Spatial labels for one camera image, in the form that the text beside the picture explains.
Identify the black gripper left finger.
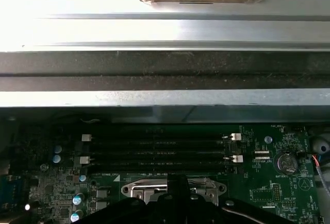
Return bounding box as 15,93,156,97
74,173,181,224

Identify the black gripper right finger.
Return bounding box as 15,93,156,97
177,174,294,224

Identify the metal socket cover frame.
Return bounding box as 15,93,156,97
131,185,208,201

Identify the CPU socket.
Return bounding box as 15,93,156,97
120,177,228,202

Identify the black RAM slot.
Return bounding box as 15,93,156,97
82,162,239,172
79,153,244,165
81,132,242,143
82,143,239,153

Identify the green motherboard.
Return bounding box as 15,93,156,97
0,123,319,224

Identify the round silver coin battery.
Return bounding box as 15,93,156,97
276,152,299,175

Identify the black open PC case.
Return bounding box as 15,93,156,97
0,51,330,224

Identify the thin grey wire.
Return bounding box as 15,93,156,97
310,154,330,183

